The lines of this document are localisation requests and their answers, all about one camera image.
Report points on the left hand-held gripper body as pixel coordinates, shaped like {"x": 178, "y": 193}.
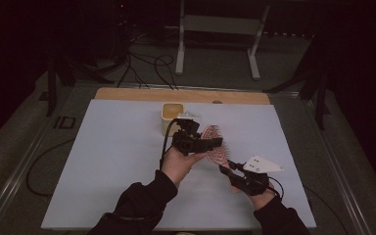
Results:
{"x": 186, "y": 140}

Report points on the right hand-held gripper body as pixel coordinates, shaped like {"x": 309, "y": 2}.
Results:
{"x": 254, "y": 182}

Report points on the pink hairbrush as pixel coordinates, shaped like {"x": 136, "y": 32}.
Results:
{"x": 220, "y": 157}

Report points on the beige square wooden cup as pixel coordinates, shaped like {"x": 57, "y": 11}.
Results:
{"x": 168, "y": 112}

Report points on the person's right hand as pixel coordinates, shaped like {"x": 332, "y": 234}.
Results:
{"x": 264, "y": 200}

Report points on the person's left hand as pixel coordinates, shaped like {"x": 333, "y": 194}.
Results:
{"x": 178, "y": 166}

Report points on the white table cover sheet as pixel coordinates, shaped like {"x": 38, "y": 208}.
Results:
{"x": 111, "y": 163}

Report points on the black floor stand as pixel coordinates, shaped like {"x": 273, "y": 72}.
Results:
{"x": 51, "y": 91}
{"x": 321, "y": 104}

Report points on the dark equipment with red light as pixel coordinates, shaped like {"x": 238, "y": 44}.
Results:
{"x": 121, "y": 5}

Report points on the metal floor rail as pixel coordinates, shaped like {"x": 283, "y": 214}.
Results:
{"x": 332, "y": 163}
{"x": 16, "y": 178}

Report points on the white metal stand frame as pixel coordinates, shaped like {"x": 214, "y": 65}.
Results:
{"x": 180, "y": 49}

